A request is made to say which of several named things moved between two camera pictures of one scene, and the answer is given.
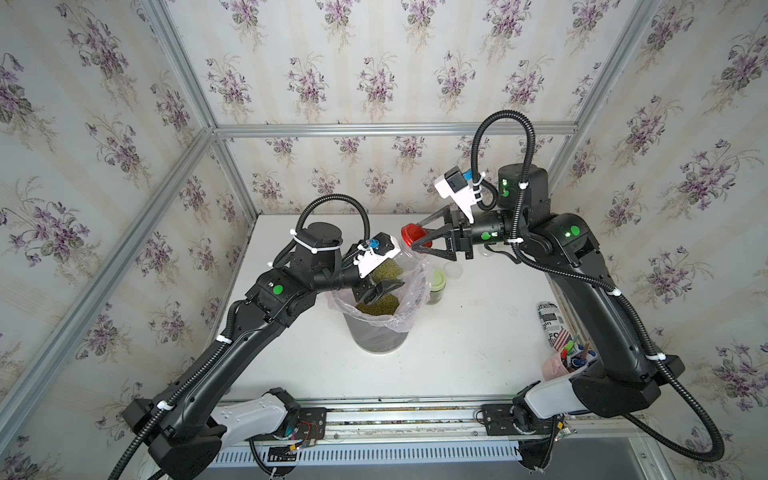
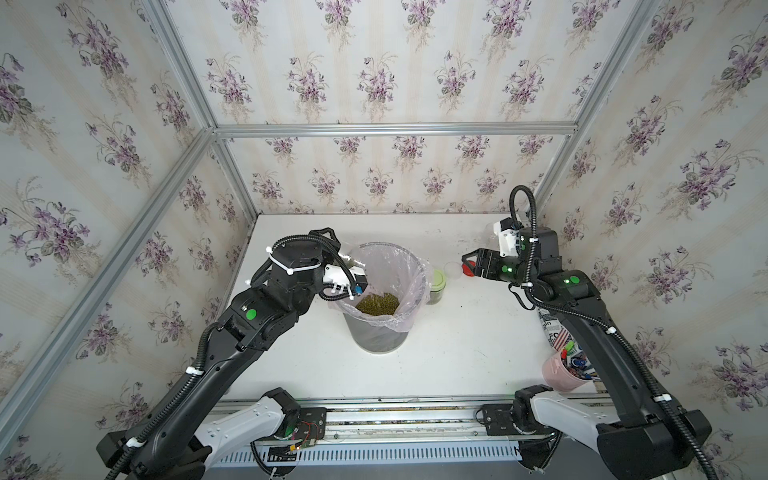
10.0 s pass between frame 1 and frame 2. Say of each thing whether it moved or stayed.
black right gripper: moved
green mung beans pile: stayed
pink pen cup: stayed
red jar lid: moved
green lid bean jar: stayed
